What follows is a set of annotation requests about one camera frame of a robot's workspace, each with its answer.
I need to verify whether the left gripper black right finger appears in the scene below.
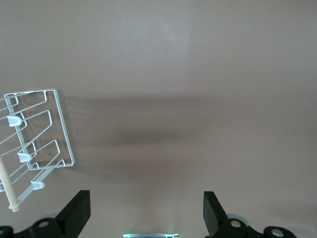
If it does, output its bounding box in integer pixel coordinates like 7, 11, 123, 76
203, 191, 266, 238

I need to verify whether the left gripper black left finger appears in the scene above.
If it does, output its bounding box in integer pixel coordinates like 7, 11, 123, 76
14, 190, 91, 238

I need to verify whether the brown table cover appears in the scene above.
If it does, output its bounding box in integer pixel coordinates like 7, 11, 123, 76
0, 0, 317, 238

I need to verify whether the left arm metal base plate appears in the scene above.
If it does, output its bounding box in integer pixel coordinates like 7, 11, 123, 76
123, 233, 179, 238

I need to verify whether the clear wire cup rack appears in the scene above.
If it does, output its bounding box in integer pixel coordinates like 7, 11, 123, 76
0, 89, 75, 213

